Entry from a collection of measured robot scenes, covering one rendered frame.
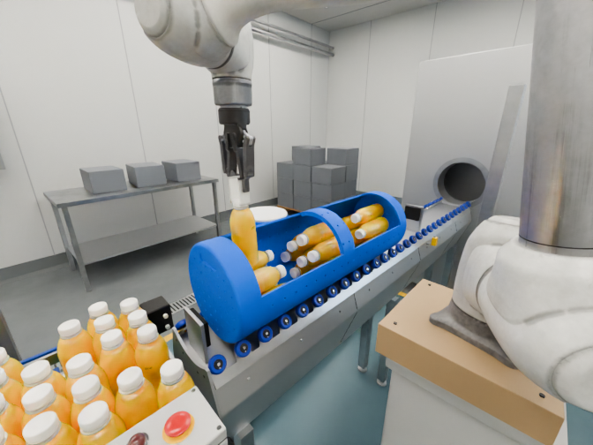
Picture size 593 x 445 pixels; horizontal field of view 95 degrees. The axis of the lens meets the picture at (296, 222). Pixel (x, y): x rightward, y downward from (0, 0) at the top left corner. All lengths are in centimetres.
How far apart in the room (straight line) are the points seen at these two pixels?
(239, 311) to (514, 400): 55
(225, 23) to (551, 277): 60
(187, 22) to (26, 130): 348
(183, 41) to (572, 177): 57
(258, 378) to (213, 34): 80
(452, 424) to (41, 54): 411
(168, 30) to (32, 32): 356
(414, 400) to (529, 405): 25
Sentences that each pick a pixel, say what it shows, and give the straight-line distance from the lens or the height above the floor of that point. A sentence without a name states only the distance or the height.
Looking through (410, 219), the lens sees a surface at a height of 100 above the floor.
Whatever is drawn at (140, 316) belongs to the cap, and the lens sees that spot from 78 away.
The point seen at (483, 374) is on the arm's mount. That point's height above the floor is 107.
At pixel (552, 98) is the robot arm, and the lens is 48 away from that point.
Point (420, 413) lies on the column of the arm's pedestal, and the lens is 85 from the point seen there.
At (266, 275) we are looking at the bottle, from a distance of 78.
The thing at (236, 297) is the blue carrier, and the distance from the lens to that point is 67.
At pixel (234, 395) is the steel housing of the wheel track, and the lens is 84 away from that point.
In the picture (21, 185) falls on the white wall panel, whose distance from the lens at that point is 396.
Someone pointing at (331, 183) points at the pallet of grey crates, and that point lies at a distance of 422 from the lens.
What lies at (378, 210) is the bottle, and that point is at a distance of 127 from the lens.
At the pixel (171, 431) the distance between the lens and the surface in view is 51.
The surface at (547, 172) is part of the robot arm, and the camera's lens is 48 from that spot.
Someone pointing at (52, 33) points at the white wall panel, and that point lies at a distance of 409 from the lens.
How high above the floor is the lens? 152
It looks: 19 degrees down
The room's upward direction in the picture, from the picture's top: straight up
